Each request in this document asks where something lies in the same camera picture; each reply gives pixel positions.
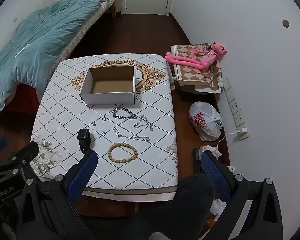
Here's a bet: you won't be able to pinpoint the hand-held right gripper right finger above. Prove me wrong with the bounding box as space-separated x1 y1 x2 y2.
201 151 284 240

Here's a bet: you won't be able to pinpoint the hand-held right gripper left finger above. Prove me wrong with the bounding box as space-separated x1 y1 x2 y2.
16 150 98 240

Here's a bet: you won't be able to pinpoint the black smartwatch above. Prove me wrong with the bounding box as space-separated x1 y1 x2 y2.
77 128 92 154

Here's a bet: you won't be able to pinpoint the wooden bead bracelet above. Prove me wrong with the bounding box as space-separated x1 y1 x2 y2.
108 142 138 164

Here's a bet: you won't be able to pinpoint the thin silver necklace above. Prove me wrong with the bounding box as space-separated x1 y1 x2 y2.
112 127 151 142

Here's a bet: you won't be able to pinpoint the thick silver chain bracelet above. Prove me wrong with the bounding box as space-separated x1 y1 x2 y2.
111 107 138 121

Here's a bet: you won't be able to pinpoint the silver sparkly pendant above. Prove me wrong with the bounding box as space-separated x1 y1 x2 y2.
133 115 154 132

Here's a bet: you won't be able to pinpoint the cardboard box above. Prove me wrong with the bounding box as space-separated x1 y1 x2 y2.
79 65 136 105

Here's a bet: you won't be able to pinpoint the crumpled white tissue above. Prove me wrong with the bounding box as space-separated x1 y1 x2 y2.
201 145 223 158
210 197 228 217

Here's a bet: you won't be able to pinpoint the person's dark fuzzy pants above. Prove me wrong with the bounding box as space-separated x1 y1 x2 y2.
126 174 215 240

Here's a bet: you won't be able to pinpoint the white plastic bag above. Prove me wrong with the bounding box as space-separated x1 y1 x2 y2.
189 102 224 142

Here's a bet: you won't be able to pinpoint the white charger plug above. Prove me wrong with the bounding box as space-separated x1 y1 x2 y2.
236 127 249 140

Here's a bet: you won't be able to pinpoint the dark red bed base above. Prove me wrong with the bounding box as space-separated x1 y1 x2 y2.
4 82 42 113

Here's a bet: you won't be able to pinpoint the grey fuzzy slipper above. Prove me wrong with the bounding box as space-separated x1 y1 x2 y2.
149 231 168 240

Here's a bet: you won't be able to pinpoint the brown checkered folded cloth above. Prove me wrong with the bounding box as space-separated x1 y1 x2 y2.
170 44 224 94

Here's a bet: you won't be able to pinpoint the teal quilted blanket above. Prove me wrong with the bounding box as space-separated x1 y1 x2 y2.
0 0 102 112

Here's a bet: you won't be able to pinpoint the pink plush toy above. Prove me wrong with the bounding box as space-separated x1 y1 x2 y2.
165 42 227 71

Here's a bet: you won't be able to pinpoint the white wall socket strip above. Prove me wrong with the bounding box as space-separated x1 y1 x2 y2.
222 78 246 128

